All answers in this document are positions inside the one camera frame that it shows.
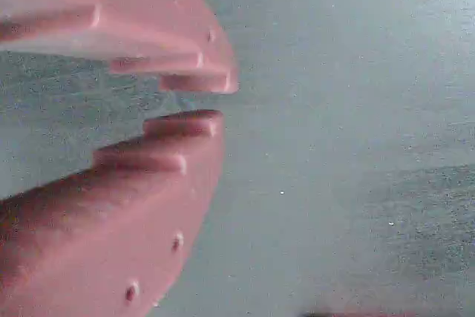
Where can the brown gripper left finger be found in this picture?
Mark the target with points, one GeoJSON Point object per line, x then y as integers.
{"type": "Point", "coordinates": [111, 228]}

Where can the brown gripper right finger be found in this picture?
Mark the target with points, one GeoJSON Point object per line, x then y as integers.
{"type": "Point", "coordinates": [141, 16]}

